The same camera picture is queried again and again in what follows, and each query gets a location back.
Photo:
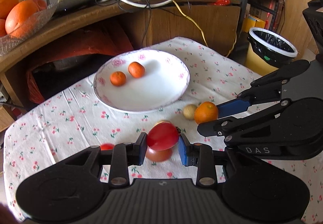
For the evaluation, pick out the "yellow box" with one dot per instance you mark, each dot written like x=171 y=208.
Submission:
x=250 y=22

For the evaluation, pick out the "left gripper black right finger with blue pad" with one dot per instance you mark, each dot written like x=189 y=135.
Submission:
x=248 y=186

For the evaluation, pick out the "mandarin on plate right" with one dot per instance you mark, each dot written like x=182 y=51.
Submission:
x=136 y=70

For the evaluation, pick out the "large orange right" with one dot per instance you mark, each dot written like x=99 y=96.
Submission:
x=41 y=4

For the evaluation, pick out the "wooden curved desk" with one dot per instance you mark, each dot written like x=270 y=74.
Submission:
x=206 y=22

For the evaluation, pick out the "bright red tomato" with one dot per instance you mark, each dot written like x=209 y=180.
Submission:
x=162 y=136

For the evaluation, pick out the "mandarin on plate left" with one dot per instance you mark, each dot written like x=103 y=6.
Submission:
x=118 y=78

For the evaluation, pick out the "mandarin on plate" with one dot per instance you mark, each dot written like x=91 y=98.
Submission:
x=136 y=70
x=118 y=78

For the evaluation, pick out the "small yellow potato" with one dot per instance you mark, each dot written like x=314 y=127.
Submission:
x=189 y=111

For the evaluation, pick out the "large orange back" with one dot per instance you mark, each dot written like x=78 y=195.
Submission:
x=6 y=6

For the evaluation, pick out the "white floral plate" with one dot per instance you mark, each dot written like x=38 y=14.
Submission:
x=165 y=81

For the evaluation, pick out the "large orange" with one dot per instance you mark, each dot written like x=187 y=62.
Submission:
x=15 y=23
x=6 y=6
x=41 y=4

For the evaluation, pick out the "orange mandarin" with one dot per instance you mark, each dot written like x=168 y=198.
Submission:
x=206 y=112

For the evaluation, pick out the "red plastic bag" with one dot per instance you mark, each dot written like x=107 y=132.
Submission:
x=84 y=41

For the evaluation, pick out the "cherry print tablecloth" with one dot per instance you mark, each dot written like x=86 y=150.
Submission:
x=75 y=119

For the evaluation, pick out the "small red bag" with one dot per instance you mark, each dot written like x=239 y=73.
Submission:
x=222 y=2

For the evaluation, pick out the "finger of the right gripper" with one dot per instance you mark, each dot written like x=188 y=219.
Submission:
x=224 y=126
x=263 y=90

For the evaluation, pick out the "large orange front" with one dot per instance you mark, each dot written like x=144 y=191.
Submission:
x=15 y=23

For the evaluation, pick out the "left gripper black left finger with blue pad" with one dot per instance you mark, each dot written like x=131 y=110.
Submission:
x=75 y=187

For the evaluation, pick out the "glass fruit bowl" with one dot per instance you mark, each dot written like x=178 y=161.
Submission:
x=32 y=25

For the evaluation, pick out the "small red tomato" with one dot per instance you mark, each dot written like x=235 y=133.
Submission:
x=107 y=146

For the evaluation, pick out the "dark red tomato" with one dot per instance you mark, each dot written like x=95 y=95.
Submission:
x=158 y=156

